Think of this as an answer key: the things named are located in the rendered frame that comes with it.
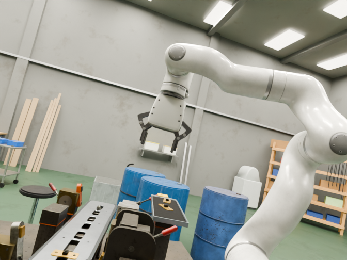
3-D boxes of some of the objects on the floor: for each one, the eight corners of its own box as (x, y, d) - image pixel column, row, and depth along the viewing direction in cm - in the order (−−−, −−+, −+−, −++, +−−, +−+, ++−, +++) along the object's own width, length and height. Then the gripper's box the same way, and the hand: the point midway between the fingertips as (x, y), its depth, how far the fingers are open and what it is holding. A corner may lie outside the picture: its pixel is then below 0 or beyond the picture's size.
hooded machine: (247, 205, 861) (254, 167, 873) (258, 211, 798) (266, 170, 810) (228, 201, 841) (236, 163, 853) (238, 207, 778) (246, 165, 790)
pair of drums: (158, 230, 400) (171, 173, 408) (180, 276, 268) (198, 191, 276) (109, 224, 379) (124, 163, 388) (107, 271, 248) (129, 178, 256)
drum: (229, 255, 362) (241, 191, 370) (242, 279, 295) (256, 200, 304) (187, 245, 363) (201, 182, 371) (191, 267, 296) (207, 190, 305)
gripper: (144, 82, 68) (126, 139, 65) (201, 98, 67) (185, 156, 64) (147, 91, 75) (131, 141, 73) (199, 105, 74) (184, 157, 72)
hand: (157, 145), depth 69 cm, fingers open, 8 cm apart
